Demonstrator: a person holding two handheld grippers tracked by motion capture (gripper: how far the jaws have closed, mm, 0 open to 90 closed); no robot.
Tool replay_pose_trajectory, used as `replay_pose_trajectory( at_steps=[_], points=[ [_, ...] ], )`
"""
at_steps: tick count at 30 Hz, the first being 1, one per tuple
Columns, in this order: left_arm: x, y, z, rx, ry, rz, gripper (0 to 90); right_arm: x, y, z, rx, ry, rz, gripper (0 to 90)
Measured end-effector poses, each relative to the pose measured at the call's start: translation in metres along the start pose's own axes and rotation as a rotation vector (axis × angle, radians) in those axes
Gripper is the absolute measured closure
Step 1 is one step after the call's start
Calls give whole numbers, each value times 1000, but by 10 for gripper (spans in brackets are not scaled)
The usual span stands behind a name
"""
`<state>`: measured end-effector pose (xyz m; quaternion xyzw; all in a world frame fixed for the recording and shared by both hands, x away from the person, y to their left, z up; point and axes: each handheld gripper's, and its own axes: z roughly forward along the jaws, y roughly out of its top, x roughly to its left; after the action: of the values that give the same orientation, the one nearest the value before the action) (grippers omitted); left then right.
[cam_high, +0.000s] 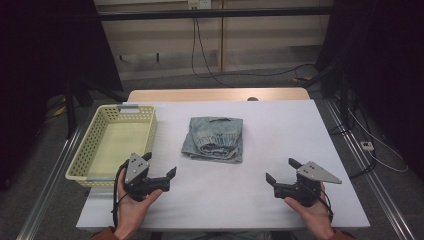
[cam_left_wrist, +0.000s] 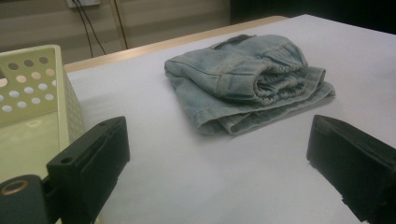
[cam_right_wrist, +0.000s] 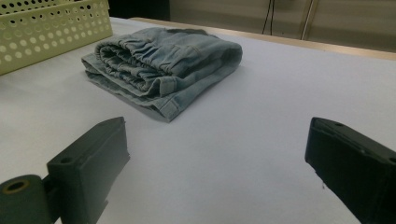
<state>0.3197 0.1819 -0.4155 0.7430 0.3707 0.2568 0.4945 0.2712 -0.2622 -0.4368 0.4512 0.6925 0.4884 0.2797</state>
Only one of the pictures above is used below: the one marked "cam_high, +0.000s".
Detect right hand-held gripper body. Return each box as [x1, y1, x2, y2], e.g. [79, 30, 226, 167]
[273, 160, 343, 208]

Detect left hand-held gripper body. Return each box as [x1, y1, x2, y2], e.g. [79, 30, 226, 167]
[124, 152, 172, 202]

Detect pale yellow perforated plastic basket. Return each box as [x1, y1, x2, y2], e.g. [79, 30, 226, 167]
[65, 103, 158, 188]

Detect light blue jeans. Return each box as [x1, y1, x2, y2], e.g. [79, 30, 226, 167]
[180, 116, 244, 165]

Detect person's left hand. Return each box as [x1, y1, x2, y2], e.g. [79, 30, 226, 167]
[114, 167, 165, 238]

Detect person's right hand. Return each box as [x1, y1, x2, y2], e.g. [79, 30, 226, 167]
[284, 182, 336, 240]

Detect white table mat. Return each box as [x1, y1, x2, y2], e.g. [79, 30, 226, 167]
[75, 99, 371, 232]

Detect black metal stand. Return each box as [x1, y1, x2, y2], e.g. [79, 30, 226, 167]
[293, 63, 354, 131]
[64, 78, 128, 139]

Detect dark curtain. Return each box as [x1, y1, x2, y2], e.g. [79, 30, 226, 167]
[0, 0, 124, 188]
[316, 0, 424, 171]

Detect black horizontal bar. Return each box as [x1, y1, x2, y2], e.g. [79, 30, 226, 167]
[96, 6, 334, 22]

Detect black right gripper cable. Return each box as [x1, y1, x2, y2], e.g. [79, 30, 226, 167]
[319, 189, 335, 223]

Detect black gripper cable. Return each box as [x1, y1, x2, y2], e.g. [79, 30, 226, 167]
[111, 159, 131, 228]
[319, 189, 335, 223]

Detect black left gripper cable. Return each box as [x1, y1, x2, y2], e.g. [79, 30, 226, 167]
[111, 159, 131, 228]

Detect black floor cable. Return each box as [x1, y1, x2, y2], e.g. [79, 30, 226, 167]
[328, 96, 378, 179]

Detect aluminium floor rail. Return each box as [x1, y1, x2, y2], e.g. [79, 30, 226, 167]
[16, 123, 86, 240]
[324, 99, 416, 240]

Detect white floor cable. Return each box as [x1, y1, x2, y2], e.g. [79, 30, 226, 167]
[348, 108, 409, 174]

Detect long black hanging cable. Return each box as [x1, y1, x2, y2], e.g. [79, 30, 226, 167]
[195, 16, 316, 78]

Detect short black hanging cable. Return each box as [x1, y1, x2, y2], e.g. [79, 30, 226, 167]
[190, 16, 234, 89]

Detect white wall socket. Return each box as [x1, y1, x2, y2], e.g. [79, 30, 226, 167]
[187, 0, 213, 10]

